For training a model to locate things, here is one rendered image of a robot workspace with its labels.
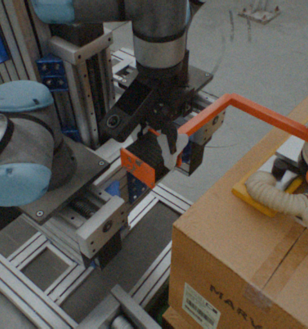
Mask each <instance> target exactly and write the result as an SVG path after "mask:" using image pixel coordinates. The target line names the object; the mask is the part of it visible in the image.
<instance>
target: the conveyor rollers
mask: <svg viewBox="0 0 308 329"><path fill-rule="evenodd" d="M111 329H136V328H135V327H133V325H132V324H131V323H130V322H129V320H128V319H126V318H125V316H124V315H123V314H122V315H119V316H118V317H117V318H116V319H115V321H113V323H112V325H111Z"/></svg>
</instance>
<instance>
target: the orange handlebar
mask: <svg viewBox="0 0 308 329"><path fill-rule="evenodd" d="M229 105H231V106H234V107H236V108H238V109H240V110H242V111H244V112H247V113H249V114H250V115H252V116H254V117H256V118H258V119H260V120H262V121H265V122H267V123H269V124H271V125H272V126H274V127H276V128H279V129H281V130H284V131H286V132H287V133H290V134H292V136H295V137H297V138H300V139H302V140H304V141H306V142H308V128H306V127H307V126H305V125H303V124H301V123H299V122H296V121H295V120H293V119H290V118H288V117H285V116H283V115H281V114H279V113H277V112H274V111H273V110H271V109H268V108H267V107H264V106H262V105H260V104H257V103H255V102H253V101H250V100H249V99H247V98H245V97H243V96H241V95H239V94H236V93H232V94H229V93H226V94H224V95H223V96H222V97H220V98H219V99H218V100H216V101H215V102H214V103H212V104H211V105H209V106H207V108H206V109H205V110H203V111H201V112H200V113H199V114H197V115H196V116H195V117H194V118H192V119H191V120H189V121H188V122H186V124H185V125H183V126H181V127H180V128H178V134H187V135H188V137H190V136H191V135H192V134H193V133H194V132H196V131H197V130H198V129H200V128H201V127H202V126H204V125H205V124H206V123H207V122H209V121H210V120H212V119H213V118H214V117H215V116H216V115H218V114H219V113H220V112H222V111H223V110H224V109H225V108H227V107H228V106H229ZM306 181H307V183H308V171H307V173H306Z"/></svg>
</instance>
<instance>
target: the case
mask: <svg viewBox="0 0 308 329"><path fill-rule="evenodd" d="M286 117H288V118H290V119H293V120H295V121H296V122H299V123H301V121H303V120H304V119H305V118H307V117H308V96H306V97H305V99H304V100H302V101H301V102H300V104H298V105H297V106H296V107H295V108H294V109H293V110H292V111H291V112H290V113H289V114H288V115H287V116H286ZM288 134H289V133H287V132H286V131H284V130H281V129H279V128H276V127H274V128H273V129H271V130H270V131H269V133H268V134H266V135H265V136H264V137H263V138H262V139H261V140H260V141H259V142H258V143H257V144H255V145H254V146H253V148H252V149H251V150H249V151H248V152H247V153H246V154H245V156H243V157H242V158H241V159H240V160H239V161H237V162H236V163H235V164H234V165H233V166H232V167H231V168H230V169H229V170H228V171H227V172H226V173H225V174H224V175H223V176H222V177H221V178H220V179H219V180H218V181H216V182H215V184H214V185H212V186H211V187H210V188H209V189H208V190H207V191H206V193H205V194H203V195H202V196H201V197H200V198H199V199H198V200H197V201H196V202H195V203H193V204H192V205H191V206H190V207H189V208H188V209H187V210H186V211H185V213H183V214H182V215H181V216H180V217H179V218H178V219H177V220H176V222H175V223H173V224H172V243H171V255H170V278H169V291H168V305H170V306H171V307H172V308H173V309H174V310H175V311H177V312H178V314H179V315H180V316H181V317H183V318H184V319H185V320H186V321H187V323H190V324H191V326H192V327H193V328H195V329H308V228H307V227H303V225H301V224H299V223H298V222H295V221H294V220H293V219H292V218H291V215H290V214H288V215H285V214H284V213H283V212H281V213H279V212H278V213H276V214H275V215H274V217H273V218H271V217H269V216H267V215H265V214H263V213H262V212H261V211H259V210H258V209H256V208H254V207H253V206H251V204H248V203H247V202H245V201H243V200H241V199H240V198H239V197H238V196H236V195H234V194H233V193H232V192H231V190H232V187H233V186H234V185H236V184H237V183H238V182H239V181H240V180H241V179H242V178H243V177H244V176H245V175H246V174H247V173H248V172H249V171H250V170H251V169H252V168H253V167H254V166H255V165H257V164H258V162H259V161H260V160H261V159H262V158H264V157H265V156H266V154H267V153H268V152H270V151H272V149H274V148H275V147H276V146H277V145H278V144H279V143H280V142H281V141H282V140H283V139H284V138H285V137H286V136H287V135H288Z"/></svg>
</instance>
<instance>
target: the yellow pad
mask: <svg viewBox="0 0 308 329"><path fill-rule="evenodd" d="M301 124H303V125H305V126H308V117H307V118H305V119H304V120H303V121H301ZM291 136H292V134H288V135H287V136H286V137H285V138H284V139H283V140H282V141H281V142H280V143H279V144H278V145H277V146H276V147H275V148H274V149H272V151H270V152H268V153H267V154H266V156H265V157H264V158H262V159H261V160H260V161H259V162H258V164H256V165H255V166H254V167H253V168H252V169H251V170H250V171H249V172H248V173H247V174H246V175H245V176H244V177H243V178H242V179H241V180H240V181H239V182H238V183H237V184H236V185H234V186H233V187H232V190H231V192H232V193H233V194H234V195H236V196H238V197H239V198H240V199H241V200H243V201H245V202H247V203H248V204H251V206H253V207H254V208H256V209H258V210H259V211H261V212H262V213H263V214H265V215H267V216H269V217H271V218H273V217H274V215H275V214H276V213H278V210H276V211H275V210H274V209H273V208H269V206H265V205H264V204H262V203H260V202H258V201H256V199H252V196H251V195H248V193H247V187H246V182H247V181H248V177H249V176H251V175H252V174H253V173H255V172H256V171H259V170H264V171H267V172H268V173H270V174H271V175H272V176H273V177H275V179H276V186H275V188H277V189H280V190H281V191H284V192H286V193H287V192H288V194H290V195H291V194H292V195H293V194H295V192H296V191H297V189H299V188H300V187H301V186H302V184H303V183H304V182H305V181H306V179H305V177H303V175H302V174H301V172H300V170H299V168H298V167H296V166H294V165H292V164H291V163H288V162H287V161H284V160H283V159H281V158H279V157H277V156H276V155H275V152H276V151H277V150H278V148H280V147H281V146H282V145H283V144H284V143H285V142H286V141H287V140H288V139H289V138H290V137H291Z"/></svg>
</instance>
